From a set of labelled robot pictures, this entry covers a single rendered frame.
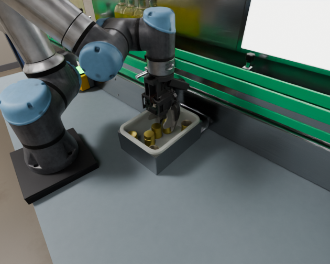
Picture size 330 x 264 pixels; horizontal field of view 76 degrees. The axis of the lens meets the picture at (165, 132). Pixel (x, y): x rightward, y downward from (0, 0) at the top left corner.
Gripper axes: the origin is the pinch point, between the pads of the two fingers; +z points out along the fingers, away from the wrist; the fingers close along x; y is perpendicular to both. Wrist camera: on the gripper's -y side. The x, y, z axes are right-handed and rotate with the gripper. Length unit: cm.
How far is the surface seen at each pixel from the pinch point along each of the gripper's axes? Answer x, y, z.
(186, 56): -9.3, -21.3, -14.7
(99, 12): -82, -33, -18
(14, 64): -307, -24, 76
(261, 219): 38.6, 7.6, 5.2
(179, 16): -20.0, -30.2, -25.0
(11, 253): -55, 69, 80
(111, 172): -1.3, 23.8, 5.3
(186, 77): -3.2, -14.2, -10.9
